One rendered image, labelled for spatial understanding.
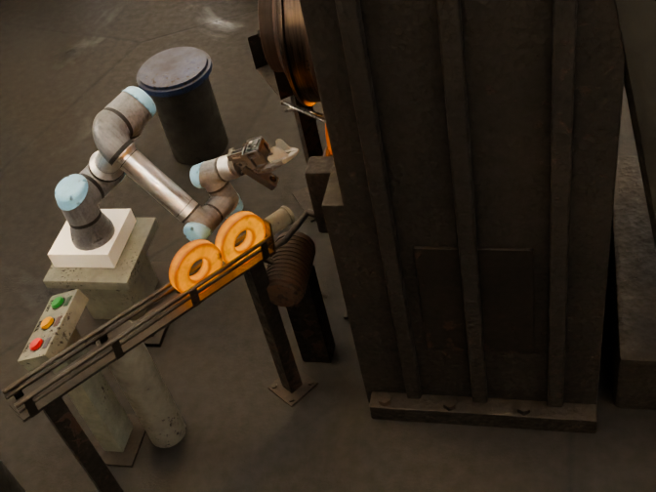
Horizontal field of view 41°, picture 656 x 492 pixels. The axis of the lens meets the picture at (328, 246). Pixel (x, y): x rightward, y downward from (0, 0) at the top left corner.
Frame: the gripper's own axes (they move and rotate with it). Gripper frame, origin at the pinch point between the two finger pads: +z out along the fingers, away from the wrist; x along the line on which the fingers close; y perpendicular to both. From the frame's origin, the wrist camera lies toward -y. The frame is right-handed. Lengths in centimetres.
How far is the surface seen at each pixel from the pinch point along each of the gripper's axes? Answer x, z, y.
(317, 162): -9.8, 10.5, 1.7
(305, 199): 60, -46, -63
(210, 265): -41.3, -16.1, 1.2
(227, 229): -34.1, -9.8, 5.6
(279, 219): -21.1, -3.3, -5.5
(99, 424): -60, -77, -36
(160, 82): 85, -88, -5
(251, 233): -28.4, -8.8, -2.2
